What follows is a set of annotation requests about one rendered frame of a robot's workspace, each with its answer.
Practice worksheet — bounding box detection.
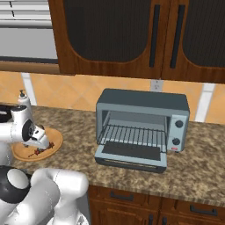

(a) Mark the black cupboard door handle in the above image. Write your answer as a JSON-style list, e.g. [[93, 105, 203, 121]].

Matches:
[[170, 4, 186, 69], [149, 4, 162, 69]]

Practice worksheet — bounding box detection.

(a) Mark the wooden base cupboard door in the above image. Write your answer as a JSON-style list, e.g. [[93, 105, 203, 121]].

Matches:
[[89, 200, 161, 225], [157, 212, 225, 225]]

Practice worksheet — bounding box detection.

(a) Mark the wooden drawer front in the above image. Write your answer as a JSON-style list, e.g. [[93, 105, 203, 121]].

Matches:
[[89, 185, 163, 207], [159, 197, 225, 220]]

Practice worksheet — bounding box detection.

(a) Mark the kebab skewer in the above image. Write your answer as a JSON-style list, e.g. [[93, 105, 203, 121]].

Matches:
[[27, 142, 56, 158]]

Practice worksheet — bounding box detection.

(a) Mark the grey range hood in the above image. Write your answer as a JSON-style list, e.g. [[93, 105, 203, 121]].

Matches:
[[0, 0, 60, 64]]

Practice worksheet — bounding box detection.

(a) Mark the black drawer handle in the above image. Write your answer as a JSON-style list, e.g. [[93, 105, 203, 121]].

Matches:
[[189, 204, 219, 217], [109, 191, 135, 202]]

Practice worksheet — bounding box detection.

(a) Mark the black hob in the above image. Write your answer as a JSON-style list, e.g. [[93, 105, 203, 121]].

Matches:
[[0, 104, 14, 124]]

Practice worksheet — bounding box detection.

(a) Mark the white wall outlet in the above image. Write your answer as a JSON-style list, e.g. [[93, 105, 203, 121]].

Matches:
[[150, 79, 164, 92]]

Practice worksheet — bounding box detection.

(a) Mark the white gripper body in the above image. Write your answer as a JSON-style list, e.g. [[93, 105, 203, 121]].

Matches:
[[23, 132, 51, 149]]

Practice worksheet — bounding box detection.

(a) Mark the toaster oven door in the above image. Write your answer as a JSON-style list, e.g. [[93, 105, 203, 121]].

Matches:
[[94, 140, 168, 174]]

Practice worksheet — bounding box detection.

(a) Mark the wooden cupboard door dark panel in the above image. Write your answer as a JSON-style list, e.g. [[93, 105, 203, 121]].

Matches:
[[161, 0, 225, 84], [47, 0, 167, 80]]

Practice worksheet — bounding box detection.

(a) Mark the toaster oven wire rack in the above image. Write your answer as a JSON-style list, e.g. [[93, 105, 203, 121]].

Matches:
[[98, 124, 168, 153]]

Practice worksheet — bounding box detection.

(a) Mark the round wooden plate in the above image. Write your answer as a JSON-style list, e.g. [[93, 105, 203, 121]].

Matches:
[[11, 126, 64, 163]]

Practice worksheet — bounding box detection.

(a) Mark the dark toaster oven timer knob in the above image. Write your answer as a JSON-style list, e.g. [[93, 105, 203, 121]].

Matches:
[[174, 119, 185, 129]]

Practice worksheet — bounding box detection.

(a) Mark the grey toaster oven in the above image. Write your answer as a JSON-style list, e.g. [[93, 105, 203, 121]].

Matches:
[[95, 88, 191, 154]]

